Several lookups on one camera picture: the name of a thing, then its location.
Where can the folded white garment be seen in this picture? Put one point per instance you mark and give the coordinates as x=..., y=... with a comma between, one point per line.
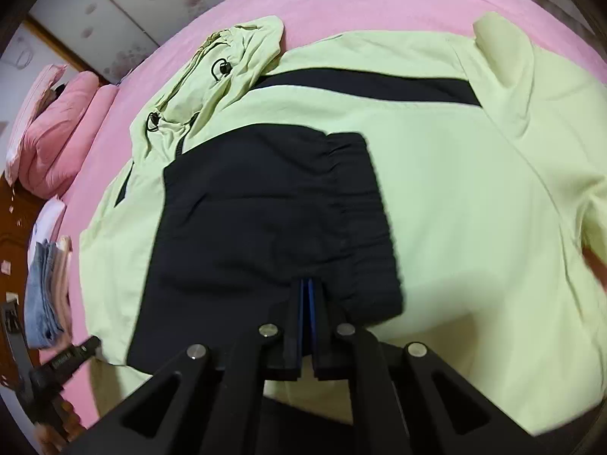
x=50, y=220

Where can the pink striped pillow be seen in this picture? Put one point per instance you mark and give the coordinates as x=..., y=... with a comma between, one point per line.
x=28, y=104

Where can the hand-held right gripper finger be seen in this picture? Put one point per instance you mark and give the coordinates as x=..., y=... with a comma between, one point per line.
x=315, y=315
x=303, y=315

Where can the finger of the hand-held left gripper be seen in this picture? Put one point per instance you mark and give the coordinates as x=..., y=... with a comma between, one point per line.
x=76, y=351

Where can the green and black hooded jacket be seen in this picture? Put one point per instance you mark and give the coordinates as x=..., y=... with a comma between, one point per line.
x=464, y=189

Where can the pink bed sheet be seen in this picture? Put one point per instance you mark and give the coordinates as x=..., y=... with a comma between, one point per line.
x=379, y=0

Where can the folded blue jeans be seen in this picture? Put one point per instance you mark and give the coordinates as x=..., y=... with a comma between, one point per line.
x=40, y=294

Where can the pink pillows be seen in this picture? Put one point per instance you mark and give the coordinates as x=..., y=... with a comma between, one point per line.
x=61, y=132

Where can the folded pink garment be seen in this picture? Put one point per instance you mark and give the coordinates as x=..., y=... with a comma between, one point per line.
x=62, y=284

